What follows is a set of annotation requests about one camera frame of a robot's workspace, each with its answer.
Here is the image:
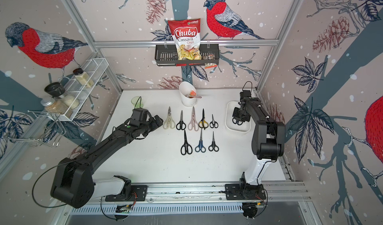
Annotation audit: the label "red Chuba chips bag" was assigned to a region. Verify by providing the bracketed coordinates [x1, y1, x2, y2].
[168, 19, 202, 60]

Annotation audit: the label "cream kitchen scissors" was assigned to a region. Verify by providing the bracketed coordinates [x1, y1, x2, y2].
[163, 107, 176, 129]

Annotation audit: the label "black wire wall basket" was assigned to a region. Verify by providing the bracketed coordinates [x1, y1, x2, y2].
[155, 44, 219, 66]

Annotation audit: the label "grey black handled scissors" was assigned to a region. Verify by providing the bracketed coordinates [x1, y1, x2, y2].
[208, 133, 219, 152]

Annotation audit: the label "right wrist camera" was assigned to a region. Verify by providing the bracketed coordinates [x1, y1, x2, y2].
[240, 90, 252, 101]

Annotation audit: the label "yellow black scissors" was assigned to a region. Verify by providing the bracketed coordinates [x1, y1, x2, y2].
[198, 109, 209, 129]

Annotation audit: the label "green plastic cup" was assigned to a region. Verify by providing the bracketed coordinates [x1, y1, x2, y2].
[131, 96, 144, 108]

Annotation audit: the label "orange utensil in cup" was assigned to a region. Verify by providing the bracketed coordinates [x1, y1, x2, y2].
[186, 90, 202, 98]

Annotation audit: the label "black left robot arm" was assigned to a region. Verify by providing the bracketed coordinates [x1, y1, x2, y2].
[50, 115, 164, 208]

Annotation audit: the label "white utensil holder cup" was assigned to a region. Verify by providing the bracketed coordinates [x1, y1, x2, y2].
[179, 81, 196, 107]

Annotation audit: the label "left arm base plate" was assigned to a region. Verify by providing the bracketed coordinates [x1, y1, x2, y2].
[105, 184, 148, 202]

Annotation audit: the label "white wire spice shelf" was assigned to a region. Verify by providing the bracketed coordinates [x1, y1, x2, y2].
[30, 58, 109, 121]

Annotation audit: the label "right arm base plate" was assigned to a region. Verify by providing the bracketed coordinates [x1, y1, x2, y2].
[223, 184, 266, 201]

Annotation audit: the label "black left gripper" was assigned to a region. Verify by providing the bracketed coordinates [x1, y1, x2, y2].
[140, 114, 164, 136]

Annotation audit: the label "spice jar black lid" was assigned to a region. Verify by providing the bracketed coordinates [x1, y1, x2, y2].
[73, 68, 94, 88]

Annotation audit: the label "pink kitchen scissors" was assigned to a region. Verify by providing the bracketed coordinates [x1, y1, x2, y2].
[188, 106, 199, 131]

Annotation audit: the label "small snack packet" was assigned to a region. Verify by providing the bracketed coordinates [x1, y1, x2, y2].
[202, 54, 218, 69]

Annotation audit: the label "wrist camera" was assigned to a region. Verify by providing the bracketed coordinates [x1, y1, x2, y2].
[240, 90, 252, 101]
[130, 108, 149, 127]

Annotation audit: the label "small black scissors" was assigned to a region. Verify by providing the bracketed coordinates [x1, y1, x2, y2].
[176, 110, 186, 130]

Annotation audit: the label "white storage box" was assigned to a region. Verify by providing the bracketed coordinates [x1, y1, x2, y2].
[225, 100, 251, 133]

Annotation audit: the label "blue handled scissors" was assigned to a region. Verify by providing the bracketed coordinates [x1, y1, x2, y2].
[232, 118, 243, 125]
[194, 130, 206, 153]

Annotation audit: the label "spice jar silver lid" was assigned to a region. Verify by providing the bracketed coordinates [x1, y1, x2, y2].
[40, 97, 68, 114]

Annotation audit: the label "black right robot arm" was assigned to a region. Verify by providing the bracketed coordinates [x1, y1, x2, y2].
[232, 97, 285, 192]

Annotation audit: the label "large all-black scissors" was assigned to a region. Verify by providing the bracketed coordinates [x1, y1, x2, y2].
[181, 131, 192, 156]

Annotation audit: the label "black funnel jar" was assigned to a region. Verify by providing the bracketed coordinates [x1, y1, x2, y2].
[44, 82, 79, 109]

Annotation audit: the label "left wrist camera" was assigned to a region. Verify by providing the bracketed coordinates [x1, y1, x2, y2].
[130, 108, 149, 127]

